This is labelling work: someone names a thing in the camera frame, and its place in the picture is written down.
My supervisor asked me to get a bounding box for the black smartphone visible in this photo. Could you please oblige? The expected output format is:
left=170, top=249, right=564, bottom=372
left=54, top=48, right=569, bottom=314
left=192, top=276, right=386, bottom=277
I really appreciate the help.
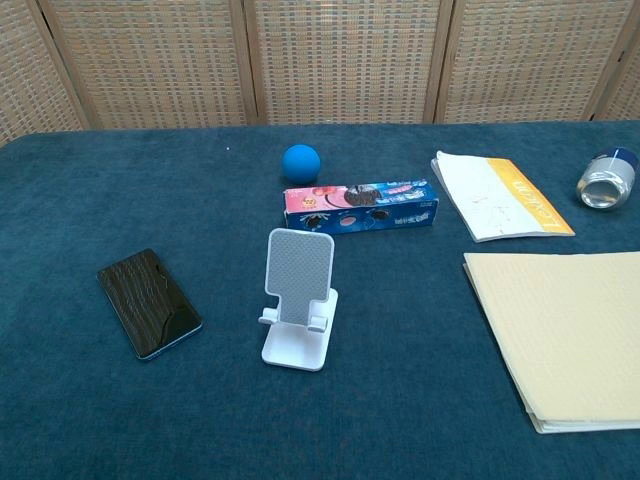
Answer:
left=96, top=248, right=204, bottom=361

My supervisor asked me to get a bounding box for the small white plastic package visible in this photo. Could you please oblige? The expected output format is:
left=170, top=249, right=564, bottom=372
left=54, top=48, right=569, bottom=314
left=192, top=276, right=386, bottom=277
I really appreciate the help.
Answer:
left=258, top=227, right=339, bottom=373

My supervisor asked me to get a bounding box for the blue pink cookie box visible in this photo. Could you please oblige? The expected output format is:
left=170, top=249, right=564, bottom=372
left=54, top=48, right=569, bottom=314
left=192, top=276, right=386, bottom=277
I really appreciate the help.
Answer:
left=283, top=178, right=441, bottom=236

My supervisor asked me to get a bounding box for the blue ball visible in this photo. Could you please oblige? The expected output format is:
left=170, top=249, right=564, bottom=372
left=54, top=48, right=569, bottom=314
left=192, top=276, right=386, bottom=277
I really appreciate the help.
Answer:
left=281, top=143, right=322, bottom=184

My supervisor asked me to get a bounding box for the white yellow Lexicon notebook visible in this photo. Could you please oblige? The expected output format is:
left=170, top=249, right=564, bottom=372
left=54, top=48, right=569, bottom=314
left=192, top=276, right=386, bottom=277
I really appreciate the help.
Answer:
left=430, top=150, right=576, bottom=244

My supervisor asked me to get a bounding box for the woven rattan folding screen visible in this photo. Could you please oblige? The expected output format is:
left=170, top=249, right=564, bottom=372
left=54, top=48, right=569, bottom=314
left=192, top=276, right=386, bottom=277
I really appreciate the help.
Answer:
left=0, top=0, right=640, bottom=149

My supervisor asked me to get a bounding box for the blue table cloth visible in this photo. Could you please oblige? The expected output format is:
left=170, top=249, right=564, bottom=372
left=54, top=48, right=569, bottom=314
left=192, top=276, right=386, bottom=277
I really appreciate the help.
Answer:
left=0, top=119, right=640, bottom=480

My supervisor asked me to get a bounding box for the beige spiral notebook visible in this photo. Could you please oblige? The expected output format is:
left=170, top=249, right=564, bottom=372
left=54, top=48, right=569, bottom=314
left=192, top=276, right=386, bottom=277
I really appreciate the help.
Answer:
left=462, top=251, right=640, bottom=435

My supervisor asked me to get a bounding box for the silver blue drink can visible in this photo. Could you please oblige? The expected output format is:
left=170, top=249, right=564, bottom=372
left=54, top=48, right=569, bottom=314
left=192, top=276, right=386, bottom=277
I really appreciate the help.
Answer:
left=575, top=146, right=639, bottom=211

